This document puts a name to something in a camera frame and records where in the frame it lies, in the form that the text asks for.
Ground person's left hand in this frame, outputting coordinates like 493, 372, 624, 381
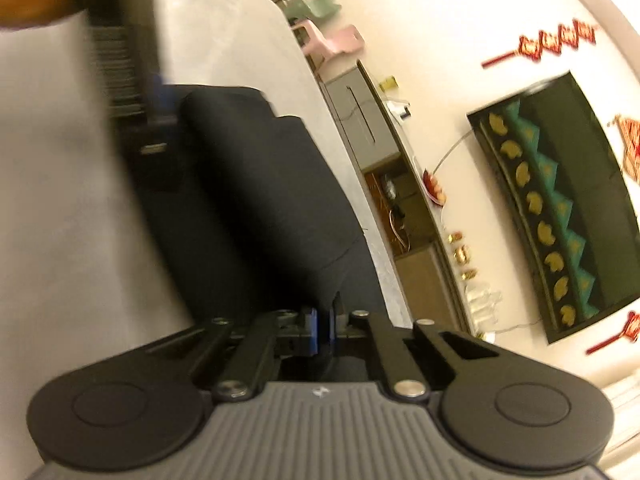
1, 0, 81, 30

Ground long grey TV cabinet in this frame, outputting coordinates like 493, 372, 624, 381
321, 62, 478, 335

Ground wall television with cloth cover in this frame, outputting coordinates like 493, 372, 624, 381
468, 73, 639, 342

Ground black garment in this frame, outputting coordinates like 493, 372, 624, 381
116, 86, 385, 323

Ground pink plastic child chair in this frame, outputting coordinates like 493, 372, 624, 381
291, 20, 366, 63

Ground red fruit plate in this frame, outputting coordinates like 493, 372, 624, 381
422, 170, 447, 207

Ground red Chinese knot decoration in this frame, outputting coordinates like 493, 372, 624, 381
480, 18, 600, 70

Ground white power strip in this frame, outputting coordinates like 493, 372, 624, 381
385, 100, 411, 122

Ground yellow cup on cabinet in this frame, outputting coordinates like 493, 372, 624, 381
378, 76, 398, 93

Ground clear glass cups set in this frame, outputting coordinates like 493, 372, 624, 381
465, 282, 502, 330

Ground green plastic child chair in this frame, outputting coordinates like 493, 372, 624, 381
276, 0, 342, 24

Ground gold red wall ornament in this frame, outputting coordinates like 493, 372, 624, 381
610, 115, 640, 184

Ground gold ornament jars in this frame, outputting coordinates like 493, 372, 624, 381
446, 231, 477, 281

